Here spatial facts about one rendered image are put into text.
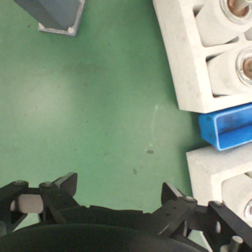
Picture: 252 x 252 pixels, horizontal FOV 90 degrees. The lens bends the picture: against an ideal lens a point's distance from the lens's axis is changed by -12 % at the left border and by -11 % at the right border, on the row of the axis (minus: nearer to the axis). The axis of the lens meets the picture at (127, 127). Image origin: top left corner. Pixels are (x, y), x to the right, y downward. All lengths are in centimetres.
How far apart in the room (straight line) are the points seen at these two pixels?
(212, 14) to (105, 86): 35
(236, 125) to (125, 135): 42
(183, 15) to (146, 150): 41
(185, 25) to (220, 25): 8
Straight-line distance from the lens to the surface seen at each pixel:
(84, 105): 52
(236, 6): 35
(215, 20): 34
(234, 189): 44
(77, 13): 59
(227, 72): 32
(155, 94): 51
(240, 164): 47
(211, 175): 42
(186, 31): 38
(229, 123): 62
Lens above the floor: 50
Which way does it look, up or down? 80 degrees down
